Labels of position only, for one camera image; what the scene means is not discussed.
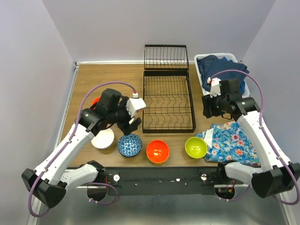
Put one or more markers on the blue patterned bowl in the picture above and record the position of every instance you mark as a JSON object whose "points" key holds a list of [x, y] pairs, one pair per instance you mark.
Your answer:
{"points": [[129, 145]]}

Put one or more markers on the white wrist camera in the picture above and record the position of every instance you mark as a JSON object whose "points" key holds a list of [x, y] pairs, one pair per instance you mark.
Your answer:
{"points": [[134, 105], [214, 87]]}

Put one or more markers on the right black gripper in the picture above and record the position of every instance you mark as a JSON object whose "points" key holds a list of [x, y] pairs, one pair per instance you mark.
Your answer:
{"points": [[207, 101]]}

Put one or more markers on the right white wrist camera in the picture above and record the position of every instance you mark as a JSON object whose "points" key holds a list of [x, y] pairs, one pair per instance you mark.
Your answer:
{"points": [[214, 87]]}

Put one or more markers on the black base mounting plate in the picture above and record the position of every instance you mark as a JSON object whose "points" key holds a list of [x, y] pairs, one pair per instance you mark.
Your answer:
{"points": [[127, 181]]}

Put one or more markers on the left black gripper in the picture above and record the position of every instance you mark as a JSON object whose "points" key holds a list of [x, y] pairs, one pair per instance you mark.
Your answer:
{"points": [[127, 128]]}

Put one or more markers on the white plastic laundry basket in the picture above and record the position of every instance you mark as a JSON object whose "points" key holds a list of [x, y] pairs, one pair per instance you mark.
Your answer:
{"points": [[220, 55]]}

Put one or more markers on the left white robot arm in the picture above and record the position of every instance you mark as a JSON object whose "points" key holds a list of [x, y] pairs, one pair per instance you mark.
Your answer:
{"points": [[49, 182]]}

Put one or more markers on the orange bowl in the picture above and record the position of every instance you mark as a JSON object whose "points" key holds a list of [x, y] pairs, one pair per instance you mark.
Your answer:
{"points": [[157, 151], [95, 101]]}

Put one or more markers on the lime green bowl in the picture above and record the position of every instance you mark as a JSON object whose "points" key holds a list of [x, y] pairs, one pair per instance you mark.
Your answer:
{"points": [[196, 147]]}

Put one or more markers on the black wire dish rack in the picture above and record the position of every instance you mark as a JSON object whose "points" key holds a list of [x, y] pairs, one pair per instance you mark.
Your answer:
{"points": [[167, 90]]}

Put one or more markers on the orange bowl centre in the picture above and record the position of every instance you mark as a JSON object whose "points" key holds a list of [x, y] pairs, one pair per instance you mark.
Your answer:
{"points": [[157, 151]]}

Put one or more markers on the dark blue jeans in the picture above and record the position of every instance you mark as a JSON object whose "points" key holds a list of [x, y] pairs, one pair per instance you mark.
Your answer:
{"points": [[212, 64]]}

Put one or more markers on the orange bowl far left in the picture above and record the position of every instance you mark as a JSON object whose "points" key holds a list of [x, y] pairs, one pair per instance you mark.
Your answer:
{"points": [[95, 101]]}

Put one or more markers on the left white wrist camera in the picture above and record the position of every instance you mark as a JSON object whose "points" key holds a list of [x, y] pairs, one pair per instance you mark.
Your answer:
{"points": [[134, 105]]}

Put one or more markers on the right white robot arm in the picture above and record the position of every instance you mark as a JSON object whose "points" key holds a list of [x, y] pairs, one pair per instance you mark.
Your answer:
{"points": [[276, 173]]}

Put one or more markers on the blue floral cloth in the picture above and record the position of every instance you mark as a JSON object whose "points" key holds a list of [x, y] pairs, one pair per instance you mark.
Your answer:
{"points": [[229, 142]]}

